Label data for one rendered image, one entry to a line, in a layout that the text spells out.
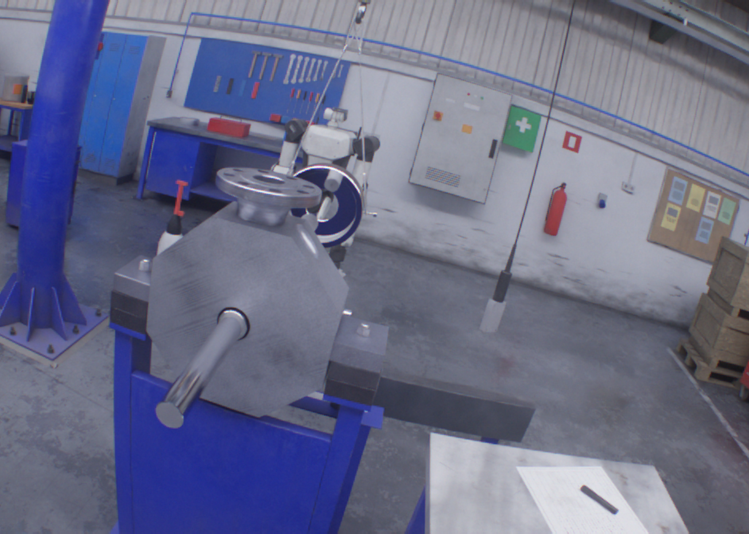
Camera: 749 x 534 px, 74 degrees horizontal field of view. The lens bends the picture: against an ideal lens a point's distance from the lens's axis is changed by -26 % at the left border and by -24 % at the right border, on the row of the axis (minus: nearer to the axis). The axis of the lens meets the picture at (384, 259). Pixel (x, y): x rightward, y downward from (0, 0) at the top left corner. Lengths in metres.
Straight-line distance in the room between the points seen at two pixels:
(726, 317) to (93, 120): 7.12
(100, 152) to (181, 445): 5.67
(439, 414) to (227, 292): 0.83
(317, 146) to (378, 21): 3.45
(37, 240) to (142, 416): 1.80
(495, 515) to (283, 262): 0.76
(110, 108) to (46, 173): 3.89
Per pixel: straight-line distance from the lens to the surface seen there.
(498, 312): 2.40
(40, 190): 3.29
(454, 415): 1.98
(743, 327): 6.07
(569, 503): 1.58
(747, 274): 5.92
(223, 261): 1.45
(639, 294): 7.35
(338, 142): 3.43
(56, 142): 3.23
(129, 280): 1.58
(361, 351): 1.47
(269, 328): 1.47
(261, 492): 1.78
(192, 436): 1.73
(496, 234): 6.78
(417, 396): 1.94
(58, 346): 3.41
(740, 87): 7.67
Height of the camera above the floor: 1.70
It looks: 16 degrees down
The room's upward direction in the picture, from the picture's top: 15 degrees clockwise
